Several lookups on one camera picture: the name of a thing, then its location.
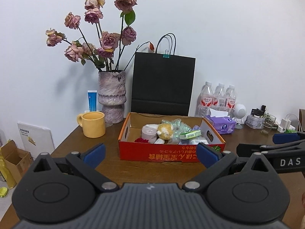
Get translucent pill container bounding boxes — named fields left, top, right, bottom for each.
left=189, top=137, right=209, bottom=145

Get green tissue pack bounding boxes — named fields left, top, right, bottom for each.
left=179, top=130, right=201, bottom=140

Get iridescent plastic bag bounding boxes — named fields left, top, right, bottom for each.
left=161, top=118, right=191, bottom=144

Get red rose hair clip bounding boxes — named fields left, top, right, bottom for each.
left=134, top=138, right=149, bottom=143

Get yellow white plush toy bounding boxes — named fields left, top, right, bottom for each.
left=146, top=123, right=173, bottom=140

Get purple drawstring pouch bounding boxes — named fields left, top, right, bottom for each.
left=191, top=125, right=201, bottom=134

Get person right hand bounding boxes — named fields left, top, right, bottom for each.
left=300, top=191, right=305, bottom=229

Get clear drinking glass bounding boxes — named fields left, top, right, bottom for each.
left=261, top=113, right=276, bottom=134

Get clear box with black items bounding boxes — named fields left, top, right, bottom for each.
left=245, top=105, right=266, bottom=129

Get purple tissue box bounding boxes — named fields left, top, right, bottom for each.
left=205, top=108, right=236, bottom=135

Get yellow mug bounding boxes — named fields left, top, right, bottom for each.
left=76, top=111, right=105, bottom=139

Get white robot figurine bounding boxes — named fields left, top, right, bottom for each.
left=233, top=103, right=247, bottom=129

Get water bottle middle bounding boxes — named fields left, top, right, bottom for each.
left=213, top=83, right=226, bottom=111

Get water bottle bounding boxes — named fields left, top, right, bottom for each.
left=198, top=81, right=213, bottom=118
left=225, top=85, right=236, bottom=116
left=213, top=83, right=226, bottom=111

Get water bottle right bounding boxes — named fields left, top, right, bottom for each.
left=225, top=85, right=236, bottom=116

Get red cardboard box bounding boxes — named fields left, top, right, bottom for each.
left=118, top=112, right=226, bottom=162

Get water bottle left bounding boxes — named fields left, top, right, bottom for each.
left=198, top=81, right=213, bottom=118

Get white booklet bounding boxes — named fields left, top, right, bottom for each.
left=17, top=122, right=55, bottom=159

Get blue white tube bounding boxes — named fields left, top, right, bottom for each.
left=87, top=90, right=97, bottom=112

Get purple ceramic vase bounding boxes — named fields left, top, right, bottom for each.
left=98, top=71, right=127, bottom=124

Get small cardboard box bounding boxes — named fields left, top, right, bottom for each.
left=1, top=140, right=33, bottom=184

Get black paper bag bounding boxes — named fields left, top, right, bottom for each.
left=131, top=33, right=195, bottom=116

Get dried pink roses bouquet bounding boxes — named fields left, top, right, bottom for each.
left=45, top=0, right=156, bottom=73

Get white charger with cable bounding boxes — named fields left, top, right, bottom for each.
left=277, top=113, right=302, bottom=133

